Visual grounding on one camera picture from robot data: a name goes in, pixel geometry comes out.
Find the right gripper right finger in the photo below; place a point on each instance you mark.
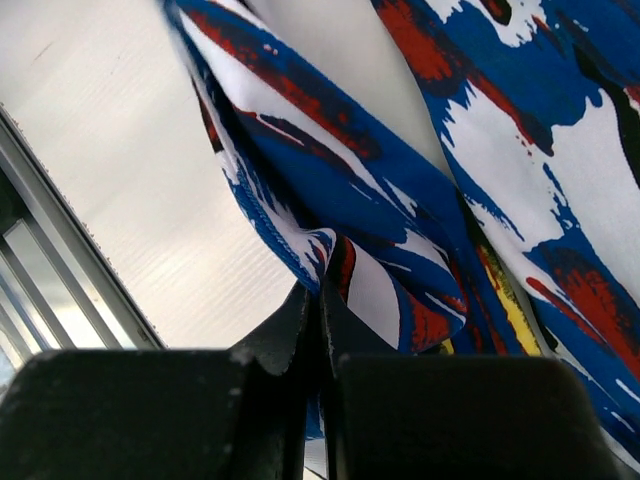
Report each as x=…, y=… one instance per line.
x=390, y=415

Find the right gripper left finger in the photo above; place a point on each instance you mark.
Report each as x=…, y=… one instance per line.
x=237, y=413

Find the blue white patterned trousers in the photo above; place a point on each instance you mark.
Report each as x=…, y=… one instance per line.
x=526, y=239

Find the aluminium front rail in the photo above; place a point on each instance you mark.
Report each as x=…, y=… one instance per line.
x=57, y=291

